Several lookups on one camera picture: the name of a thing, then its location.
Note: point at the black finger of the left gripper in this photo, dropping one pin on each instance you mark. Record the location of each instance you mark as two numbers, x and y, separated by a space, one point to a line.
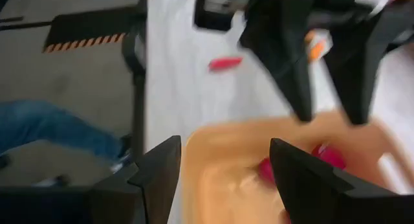
355 65
284 49

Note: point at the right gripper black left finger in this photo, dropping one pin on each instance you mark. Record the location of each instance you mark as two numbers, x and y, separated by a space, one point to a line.
113 204

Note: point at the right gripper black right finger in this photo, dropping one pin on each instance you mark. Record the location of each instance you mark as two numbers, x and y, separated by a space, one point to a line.
323 201

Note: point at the red chili pepper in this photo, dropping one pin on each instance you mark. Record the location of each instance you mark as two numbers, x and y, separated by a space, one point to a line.
224 63

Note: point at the person's shoe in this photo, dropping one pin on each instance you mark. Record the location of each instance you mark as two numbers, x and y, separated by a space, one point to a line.
124 146

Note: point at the yellow plastic basket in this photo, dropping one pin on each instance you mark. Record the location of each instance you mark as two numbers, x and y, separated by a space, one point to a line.
226 185

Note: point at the person's leg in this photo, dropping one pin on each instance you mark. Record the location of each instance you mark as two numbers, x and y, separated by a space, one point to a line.
48 127

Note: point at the hazard-striped black floor mat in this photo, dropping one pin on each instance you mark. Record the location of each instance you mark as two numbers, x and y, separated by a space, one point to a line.
90 23

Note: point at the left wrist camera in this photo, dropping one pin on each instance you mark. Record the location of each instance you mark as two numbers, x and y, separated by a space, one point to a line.
210 21

